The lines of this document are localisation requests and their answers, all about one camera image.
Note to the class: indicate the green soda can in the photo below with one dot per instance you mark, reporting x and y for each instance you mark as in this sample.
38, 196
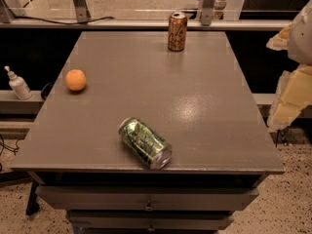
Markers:
148, 146

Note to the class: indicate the orange fruit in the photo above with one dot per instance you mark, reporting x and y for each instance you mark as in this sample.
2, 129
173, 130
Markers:
75, 80

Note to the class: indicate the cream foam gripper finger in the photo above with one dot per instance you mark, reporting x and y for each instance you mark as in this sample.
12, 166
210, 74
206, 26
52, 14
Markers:
293, 94
280, 41

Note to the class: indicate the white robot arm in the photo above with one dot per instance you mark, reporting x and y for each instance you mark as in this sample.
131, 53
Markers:
300, 39

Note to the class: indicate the orange soda can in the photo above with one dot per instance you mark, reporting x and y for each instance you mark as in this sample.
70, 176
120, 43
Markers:
177, 31

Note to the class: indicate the lower grey drawer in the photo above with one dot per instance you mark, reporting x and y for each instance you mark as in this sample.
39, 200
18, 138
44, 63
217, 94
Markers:
149, 220

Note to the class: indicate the white pump bottle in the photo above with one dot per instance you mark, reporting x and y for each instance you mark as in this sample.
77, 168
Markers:
18, 84

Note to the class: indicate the grey drawer cabinet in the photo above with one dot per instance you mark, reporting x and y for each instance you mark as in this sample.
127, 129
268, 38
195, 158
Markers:
197, 100

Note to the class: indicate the left metal bracket post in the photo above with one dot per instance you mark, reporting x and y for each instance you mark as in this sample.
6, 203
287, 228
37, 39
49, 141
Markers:
81, 10

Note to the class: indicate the grey drawer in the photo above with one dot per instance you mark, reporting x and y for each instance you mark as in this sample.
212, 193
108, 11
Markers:
149, 220
147, 198

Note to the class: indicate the upper grey drawer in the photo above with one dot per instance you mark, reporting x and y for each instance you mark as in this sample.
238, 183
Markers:
147, 198

